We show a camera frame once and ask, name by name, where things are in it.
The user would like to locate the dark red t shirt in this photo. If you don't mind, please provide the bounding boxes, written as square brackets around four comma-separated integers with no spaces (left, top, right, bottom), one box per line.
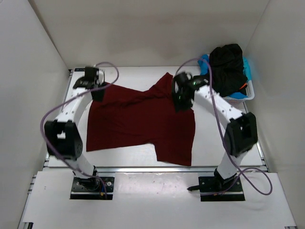
[86,73,195,166]

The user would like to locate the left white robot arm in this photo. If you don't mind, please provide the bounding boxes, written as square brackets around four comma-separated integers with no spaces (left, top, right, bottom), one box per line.
[44,66,106,191]

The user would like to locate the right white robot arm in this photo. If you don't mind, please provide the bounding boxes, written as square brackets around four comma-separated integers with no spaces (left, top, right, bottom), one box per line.
[172,72,258,191]

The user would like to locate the blue t shirt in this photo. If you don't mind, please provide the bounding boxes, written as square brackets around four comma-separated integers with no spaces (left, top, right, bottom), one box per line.
[198,54,252,99]

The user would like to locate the black label sticker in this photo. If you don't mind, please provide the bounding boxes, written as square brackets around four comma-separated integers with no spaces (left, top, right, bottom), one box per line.
[74,68,85,72]

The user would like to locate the black t shirt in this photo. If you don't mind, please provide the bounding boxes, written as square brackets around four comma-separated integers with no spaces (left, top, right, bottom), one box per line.
[209,43,248,97]

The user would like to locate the white plastic laundry basket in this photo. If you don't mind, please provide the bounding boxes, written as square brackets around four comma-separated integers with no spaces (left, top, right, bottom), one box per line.
[224,80,255,105]

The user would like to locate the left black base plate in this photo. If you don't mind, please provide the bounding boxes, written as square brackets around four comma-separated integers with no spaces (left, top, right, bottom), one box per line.
[70,176,115,200]

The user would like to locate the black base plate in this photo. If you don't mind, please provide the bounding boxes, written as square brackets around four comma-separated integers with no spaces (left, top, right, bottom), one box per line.
[187,176,245,202]
[70,176,115,200]

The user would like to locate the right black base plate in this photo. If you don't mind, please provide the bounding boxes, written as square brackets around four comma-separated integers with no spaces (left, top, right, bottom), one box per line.
[187,176,245,202]

